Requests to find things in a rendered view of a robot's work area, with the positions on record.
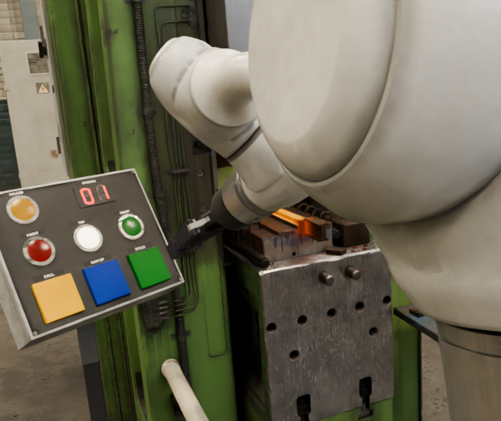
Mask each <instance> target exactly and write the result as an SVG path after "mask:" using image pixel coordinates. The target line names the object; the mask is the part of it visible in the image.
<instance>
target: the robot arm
mask: <svg viewBox="0 0 501 421"><path fill-rule="evenodd" d="M149 76H150V78H149V82H150V85H151V87H152V89H153V90H154V93H155V95H156V96H157V98H158V100H159V101H160V103H162V105H163V106H164V107H165V109H166V110H167V111H168V112H169V113H170V114H171V115H172V116H173V117H174V118H175V119H176V120H177V121H178V122H179V123H180V124H181V125H183V126H184V127H185V128H186V129H187V130H188V131H189V132H190V133H191V134H192V135H193V136H194V137H196V138H197V139H198V140H200V141H201V142H202V143H203V144H205V145H206V146H207V147H209V148H211V149H212V150H214V151H215V152H217V153H218V154H219V155H221V156H222V157H224V158H225V159H226V160H227V161H228V162H229V163H230V164H231V165H232V166H233V167H234V168H235V170H236V171H235V172H234V173H233V174H232V175H230V176H229V177H228V178H227V179H226V180H225V182H224V183H223V185H222V188H221V189H220V190H218V191H217V192H216V193H215V194H214V195H213V197H212V200H211V207H210V208H209V209H207V210H206V211H205V213H204V214H203V215H202V216H201V217H199V218H198V221H195V219H193V220H192V219H188V220H187V221H186V222H185V225H184V226H183V227H182V228H181V229H180V231H179V232H178V233H177V234H176V235H175V236H174V238H175V240H174V241H172V242H171V243H169V245H167V247H166V249H167V251H168V253H169V255H170V259H171V261H173V260H175V259H178V258H180V257H181V256H183V255H184V254H185V253H186V252H188V251H189V250H191V249H192V248H194V247H195V243H196V245H197V247H201V246H203V245H202V241H203V240H205V241H208V240H209V239H210V238H211V237H213V236H215V235H217V234H218V233H220V232H222V231H223V230H225V229H226V228H227V229H229V230H233V231H238V230H240V229H242V228H244V227H245V226H247V225H251V224H252V223H256V222H258V221H262V220H263V219H265V218H266V217H268V216H270V215H272V214H274V213H276V212H277V211H278V210H279V209H281V208H285V207H289V206H292V205H294V204H296V203H298V202H300V201H302V200H304V199H305V198H307V197H308V196H310V197H311V198H312V199H314V200H316V201H317V202H319V203H320V204H322V205H324V206H325V207H326V208H327V209H328V210H330V211H332V212H333V213H335V214H337V215H339V216H340V217H342V218H345V219H347V220H349V221H355V222H360V223H364V224H365V225H366V227H367V229H368V230H369V232H370V233H371V235H372V237H373V239H374V241H375V242H376V243H377V245H378V247H379V249H380V250H381V252H382V254H383V255H384V257H385V258H386V260H387V264H388V267H389V270H390V272H391V273H392V276H393V278H394V281H395V282H396V283H397V284H398V286H399V287H400V288H401V290H402V291H403V293H404V294H405V295H406V296H407V298H408V299H409V300H410V302H411V303H412V304H413V305H414V306H415V307H416V308H417V309H418V311H419V312H420V313H422V314H423V315H424V316H426V317H429V318H431V319H433V320H436V324H437V330H438V341H439V347H440V353H441V359H442V365H443V375H444V381H445V387H446V393H447V399H448V409H449V415H450V421H501V0H254V3H253V8H252V13H251V19H250V33H249V48H248V52H244V53H241V52H238V51H236V50H233V49H228V48H212V47H211V46H210V45H209V44H208V43H205V42H203V41H201V40H199V39H196V38H190V37H186V36H183V37H179V38H172V39H171V40H169V41H168V42H167V43H166V44H165V45H164V46H163V47H162V48H161V50H160V51H159V52H158V53H157V54H156V56H155V57H154V59H153V61H152V63H151V65H150V67H149Z"/></svg>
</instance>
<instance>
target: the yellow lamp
mask: <svg viewBox="0 0 501 421"><path fill-rule="evenodd" d="M11 212H12V214H13V215H14V216H15V217H16V218H18V219H19V220H22V221H27V220H30V219H31V218H33V217H34V215H35V207H34V205H33V203H32V202H31V201H29V200H26V199H17V200H15V201H14V202H13V203H12V204H11Z"/></svg>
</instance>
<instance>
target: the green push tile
mask: <svg viewBox="0 0 501 421"><path fill-rule="evenodd" d="M127 259H128V261H129V264H130V266H131V269H132V271H133V273H134V276H135V278H136V281H137V282H138V285H139V288H140V290H144V289H146V288H148V287H152V286H155V285H157V284H160V283H162V282H166V281H168V280H169V279H171V276H170V273H169V271H168V268H167V266H166V265H165V263H164V259H163V257H162V256H161V253H160V251H159V248H158V247H157V246H156V247H153V248H150V249H148V250H144V251H140V252H137V253H134V254H131V255H128V256H127Z"/></svg>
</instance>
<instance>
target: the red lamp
mask: <svg viewBox="0 0 501 421"><path fill-rule="evenodd" d="M27 252H28V255H29V256H30V258H31V259H33V260H34V261H38V262H43V261H46V260H48V259H49V258H50V256H51V255H52V248H51V246H50V245H49V244H48V243H47V242H46V241H44V240H34V241H31V242H30V243H29V244H28V248H27Z"/></svg>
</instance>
